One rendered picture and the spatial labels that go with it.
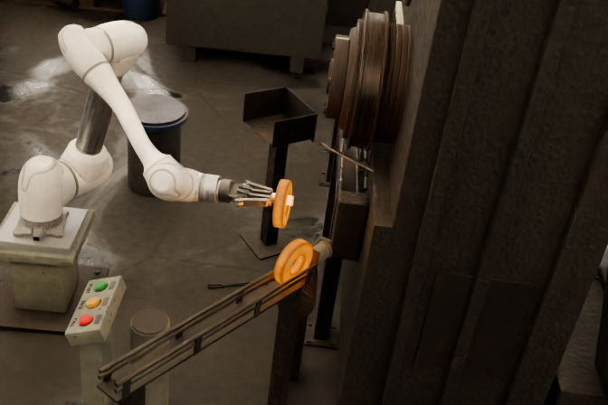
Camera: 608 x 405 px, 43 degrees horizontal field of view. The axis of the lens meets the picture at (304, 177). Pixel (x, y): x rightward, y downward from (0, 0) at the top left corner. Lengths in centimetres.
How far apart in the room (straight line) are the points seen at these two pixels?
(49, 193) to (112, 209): 90
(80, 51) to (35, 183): 58
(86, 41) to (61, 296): 107
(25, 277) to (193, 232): 86
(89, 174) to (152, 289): 61
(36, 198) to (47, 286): 39
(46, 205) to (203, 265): 83
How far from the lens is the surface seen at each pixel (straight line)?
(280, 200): 239
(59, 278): 315
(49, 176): 296
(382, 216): 240
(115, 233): 368
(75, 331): 236
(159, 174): 229
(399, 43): 250
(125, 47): 272
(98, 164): 305
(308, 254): 245
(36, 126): 454
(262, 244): 363
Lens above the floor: 223
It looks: 33 degrees down
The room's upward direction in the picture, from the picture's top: 7 degrees clockwise
